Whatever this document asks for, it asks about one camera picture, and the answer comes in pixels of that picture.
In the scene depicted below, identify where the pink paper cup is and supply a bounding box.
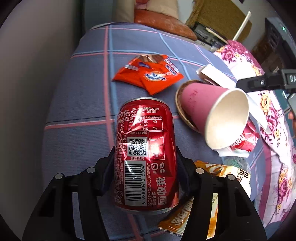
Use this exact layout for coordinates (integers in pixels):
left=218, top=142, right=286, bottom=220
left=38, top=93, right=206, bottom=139
left=179, top=82, right=250, bottom=150

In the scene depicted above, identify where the person's right hand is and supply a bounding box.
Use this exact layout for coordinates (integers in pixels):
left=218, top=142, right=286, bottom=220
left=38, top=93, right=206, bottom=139
left=288, top=111, right=296, bottom=136

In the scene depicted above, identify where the beige throw pillow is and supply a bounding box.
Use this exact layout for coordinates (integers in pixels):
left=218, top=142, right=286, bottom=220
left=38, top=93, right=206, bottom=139
left=135, top=0, right=179, bottom=19

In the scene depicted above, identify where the black electronic device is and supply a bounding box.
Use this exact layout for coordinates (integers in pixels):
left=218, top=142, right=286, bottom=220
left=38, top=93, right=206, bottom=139
left=191, top=22, right=228, bottom=52

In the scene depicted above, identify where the grey plaid bed sheet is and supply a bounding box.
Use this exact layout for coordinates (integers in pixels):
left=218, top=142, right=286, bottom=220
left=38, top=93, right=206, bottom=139
left=41, top=22, right=265, bottom=241

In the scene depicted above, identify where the red cola can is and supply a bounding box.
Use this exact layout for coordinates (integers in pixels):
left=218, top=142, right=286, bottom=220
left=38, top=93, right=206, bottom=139
left=114, top=97, right=179, bottom=214

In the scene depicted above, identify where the orange leather seat cushion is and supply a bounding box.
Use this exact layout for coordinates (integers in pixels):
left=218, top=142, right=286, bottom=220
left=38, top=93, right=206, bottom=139
left=134, top=9, right=197, bottom=41

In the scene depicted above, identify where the pink red snack wrapper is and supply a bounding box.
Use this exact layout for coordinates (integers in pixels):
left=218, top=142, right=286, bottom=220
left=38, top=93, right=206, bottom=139
left=230, top=119, right=260, bottom=152

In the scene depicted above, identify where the pink floral quilt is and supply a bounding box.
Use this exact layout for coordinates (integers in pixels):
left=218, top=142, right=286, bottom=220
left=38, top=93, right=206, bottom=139
left=214, top=40, right=295, bottom=227

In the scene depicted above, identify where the orange snack packet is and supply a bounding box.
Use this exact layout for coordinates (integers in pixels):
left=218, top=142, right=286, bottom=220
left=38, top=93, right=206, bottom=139
left=113, top=54, right=184, bottom=95

